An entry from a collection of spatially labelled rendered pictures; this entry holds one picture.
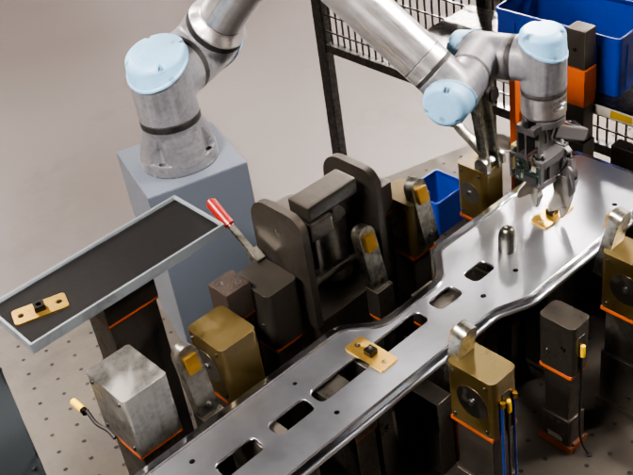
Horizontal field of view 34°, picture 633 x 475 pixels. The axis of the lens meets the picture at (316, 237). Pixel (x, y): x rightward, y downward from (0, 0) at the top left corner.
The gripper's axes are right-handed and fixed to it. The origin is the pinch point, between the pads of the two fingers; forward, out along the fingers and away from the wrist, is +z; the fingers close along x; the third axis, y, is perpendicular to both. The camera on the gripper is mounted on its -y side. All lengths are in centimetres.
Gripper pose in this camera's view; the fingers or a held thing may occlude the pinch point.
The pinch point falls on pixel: (551, 204)
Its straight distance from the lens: 190.9
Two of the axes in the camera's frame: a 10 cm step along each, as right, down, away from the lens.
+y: -7.2, 4.9, -4.8
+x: 6.8, 3.7, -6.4
